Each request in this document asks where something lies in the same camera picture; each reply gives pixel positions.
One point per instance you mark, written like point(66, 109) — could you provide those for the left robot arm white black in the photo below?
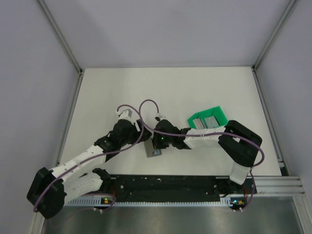
point(52, 189)

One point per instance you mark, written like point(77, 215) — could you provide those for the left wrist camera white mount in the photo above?
point(125, 115)

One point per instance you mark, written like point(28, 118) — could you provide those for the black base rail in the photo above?
point(173, 188)

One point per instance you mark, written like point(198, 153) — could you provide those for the right aluminium frame post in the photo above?
point(275, 33)

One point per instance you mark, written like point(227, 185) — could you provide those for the white slotted cable duct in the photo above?
point(99, 201)

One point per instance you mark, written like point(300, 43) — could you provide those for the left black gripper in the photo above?
point(133, 127)

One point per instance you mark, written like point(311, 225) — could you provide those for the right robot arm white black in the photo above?
point(240, 143)

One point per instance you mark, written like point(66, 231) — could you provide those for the stack of white cards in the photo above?
point(199, 124)

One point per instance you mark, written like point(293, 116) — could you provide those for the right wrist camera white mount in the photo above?
point(159, 117)

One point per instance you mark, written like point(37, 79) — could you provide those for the grey card holder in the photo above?
point(149, 147)

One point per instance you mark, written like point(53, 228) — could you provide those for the green plastic bin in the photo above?
point(216, 112)

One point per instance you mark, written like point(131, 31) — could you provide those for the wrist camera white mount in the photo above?
point(125, 115)
point(159, 117)

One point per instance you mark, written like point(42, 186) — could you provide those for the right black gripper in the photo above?
point(156, 144)

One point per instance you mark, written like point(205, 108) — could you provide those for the left aluminium frame post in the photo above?
point(59, 35)

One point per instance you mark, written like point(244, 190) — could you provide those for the aluminium frame post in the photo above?
point(59, 35)
point(275, 33)

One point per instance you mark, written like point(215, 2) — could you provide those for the white credit card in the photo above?
point(156, 153)

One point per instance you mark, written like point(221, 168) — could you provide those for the silver VIP card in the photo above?
point(211, 122)

